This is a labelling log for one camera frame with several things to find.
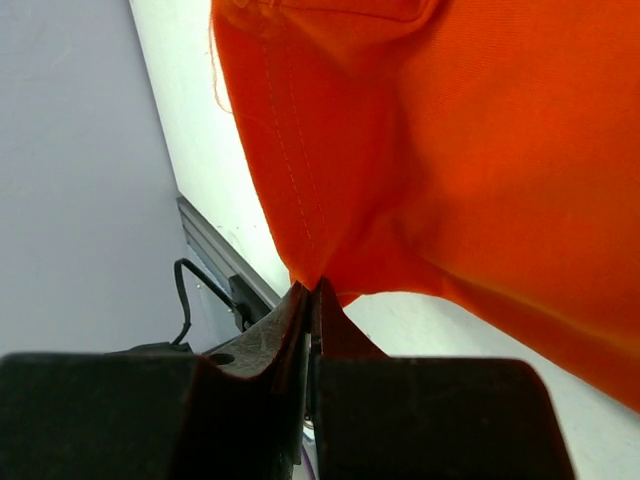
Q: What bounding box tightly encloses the orange t-shirt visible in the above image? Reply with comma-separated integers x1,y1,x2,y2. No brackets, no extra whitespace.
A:
211,1,639,409

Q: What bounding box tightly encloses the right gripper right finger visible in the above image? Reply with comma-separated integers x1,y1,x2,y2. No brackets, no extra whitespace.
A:
309,280,575,479

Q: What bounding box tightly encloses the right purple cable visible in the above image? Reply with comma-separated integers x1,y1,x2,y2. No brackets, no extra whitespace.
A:
297,447,319,480

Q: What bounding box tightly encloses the aluminium front rail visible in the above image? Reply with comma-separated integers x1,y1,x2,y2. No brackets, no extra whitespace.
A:
176,196,281,308

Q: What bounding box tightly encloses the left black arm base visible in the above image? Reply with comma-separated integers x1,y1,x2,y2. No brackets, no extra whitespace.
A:
124,258,272,355

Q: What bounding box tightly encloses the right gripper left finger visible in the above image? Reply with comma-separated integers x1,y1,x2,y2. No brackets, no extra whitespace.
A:
1,285,309,479

